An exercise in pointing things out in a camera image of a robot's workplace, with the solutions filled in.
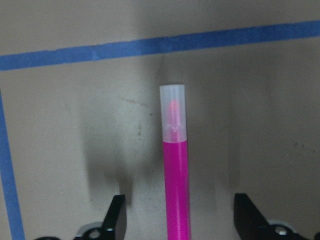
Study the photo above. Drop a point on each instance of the pink highlighter pen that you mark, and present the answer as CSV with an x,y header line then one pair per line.
x,y
175,161

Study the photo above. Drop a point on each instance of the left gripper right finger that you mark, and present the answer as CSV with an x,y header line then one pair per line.
x,y
251,224

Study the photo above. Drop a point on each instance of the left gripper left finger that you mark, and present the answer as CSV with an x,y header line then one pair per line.
x,y
113,226

